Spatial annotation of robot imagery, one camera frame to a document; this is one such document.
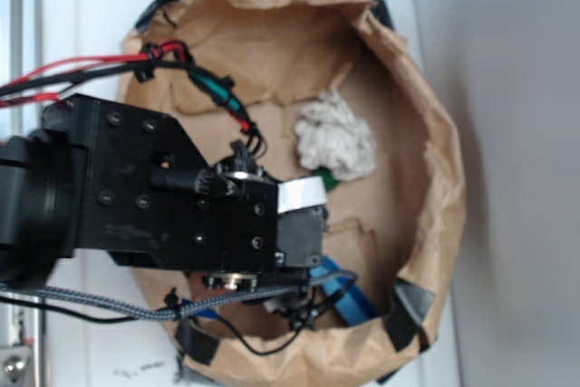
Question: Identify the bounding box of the orange plastic toy carrot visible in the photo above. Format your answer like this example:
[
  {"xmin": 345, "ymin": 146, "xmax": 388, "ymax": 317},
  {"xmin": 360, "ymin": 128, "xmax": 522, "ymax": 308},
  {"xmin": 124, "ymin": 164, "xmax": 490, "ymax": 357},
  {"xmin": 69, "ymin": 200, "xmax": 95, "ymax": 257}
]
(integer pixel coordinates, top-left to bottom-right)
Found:
[{"xmin": 313, "ymin": 167, "xmax": 340, "ymax": 192}]

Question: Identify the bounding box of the brown paper bag bin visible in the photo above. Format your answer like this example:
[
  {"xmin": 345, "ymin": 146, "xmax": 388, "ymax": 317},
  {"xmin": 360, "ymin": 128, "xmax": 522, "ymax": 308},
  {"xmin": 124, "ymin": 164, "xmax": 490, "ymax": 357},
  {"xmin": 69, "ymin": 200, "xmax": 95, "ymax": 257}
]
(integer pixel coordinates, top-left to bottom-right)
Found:
[{"xmin": 123, "ymin": 0, "xmax": 466, "ymax": 386}]

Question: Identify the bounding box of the red and black wire bundle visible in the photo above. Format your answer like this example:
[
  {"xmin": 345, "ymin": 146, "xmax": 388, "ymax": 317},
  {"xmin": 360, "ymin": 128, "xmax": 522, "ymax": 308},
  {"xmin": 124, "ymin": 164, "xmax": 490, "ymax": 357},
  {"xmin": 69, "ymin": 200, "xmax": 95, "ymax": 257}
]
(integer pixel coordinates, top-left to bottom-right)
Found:
[{"xmin": 0, "ymin": 40, "xmax": 268, "ymax": 157}]

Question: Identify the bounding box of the crumpled white cloth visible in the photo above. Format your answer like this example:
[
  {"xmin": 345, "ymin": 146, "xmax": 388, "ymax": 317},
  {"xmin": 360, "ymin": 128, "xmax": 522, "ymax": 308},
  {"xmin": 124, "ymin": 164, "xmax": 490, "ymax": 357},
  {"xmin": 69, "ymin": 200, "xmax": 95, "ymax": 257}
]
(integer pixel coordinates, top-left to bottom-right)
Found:
[{"xmin": 294, "ymin": 89, "xmax": 377, "ymax": 181}]

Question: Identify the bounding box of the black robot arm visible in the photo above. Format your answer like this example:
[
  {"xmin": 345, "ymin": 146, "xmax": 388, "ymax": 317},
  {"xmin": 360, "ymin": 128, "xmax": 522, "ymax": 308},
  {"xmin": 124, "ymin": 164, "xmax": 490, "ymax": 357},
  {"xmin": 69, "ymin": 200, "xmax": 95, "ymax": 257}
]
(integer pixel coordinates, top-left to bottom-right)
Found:
[{"xmin": 1, "ymin": 94, "xmax": 327, "ymax": 289}]

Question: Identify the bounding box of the grey braided cable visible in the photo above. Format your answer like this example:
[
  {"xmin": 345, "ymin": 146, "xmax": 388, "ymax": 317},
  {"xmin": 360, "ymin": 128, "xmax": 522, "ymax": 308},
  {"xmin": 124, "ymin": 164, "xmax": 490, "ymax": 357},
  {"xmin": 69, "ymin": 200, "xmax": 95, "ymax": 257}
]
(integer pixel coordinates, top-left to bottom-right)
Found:
[{"xmin": 0, "ymin": 268, "xmax": 359, "ymax": 356}]

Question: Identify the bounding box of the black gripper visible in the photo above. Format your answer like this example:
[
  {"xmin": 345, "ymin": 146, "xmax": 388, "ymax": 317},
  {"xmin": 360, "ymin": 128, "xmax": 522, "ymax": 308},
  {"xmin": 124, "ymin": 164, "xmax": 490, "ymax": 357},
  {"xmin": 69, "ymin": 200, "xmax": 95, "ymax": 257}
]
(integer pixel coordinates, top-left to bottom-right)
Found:
[{"xmin": 41, "ymin": 94, "xmax": 325, "ymax": 288}]

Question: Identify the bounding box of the white plastic tray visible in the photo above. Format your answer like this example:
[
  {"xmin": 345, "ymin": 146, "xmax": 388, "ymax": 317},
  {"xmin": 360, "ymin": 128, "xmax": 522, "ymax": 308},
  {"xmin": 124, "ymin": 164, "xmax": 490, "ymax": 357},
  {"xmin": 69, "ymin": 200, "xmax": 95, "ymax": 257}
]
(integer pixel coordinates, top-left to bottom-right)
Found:
[{"xmin": 42, "ymin": 0, "xmax": 461, "ymax": 386}]

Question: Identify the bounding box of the blue sponge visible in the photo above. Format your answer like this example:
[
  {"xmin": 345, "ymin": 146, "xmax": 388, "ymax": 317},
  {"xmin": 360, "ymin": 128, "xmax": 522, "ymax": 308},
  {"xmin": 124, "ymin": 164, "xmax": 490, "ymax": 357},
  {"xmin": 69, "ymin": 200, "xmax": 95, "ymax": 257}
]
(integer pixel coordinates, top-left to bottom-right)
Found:
[{"xmin": 311, "ymin": 256, "xmax": 380, "ymax": 326}]

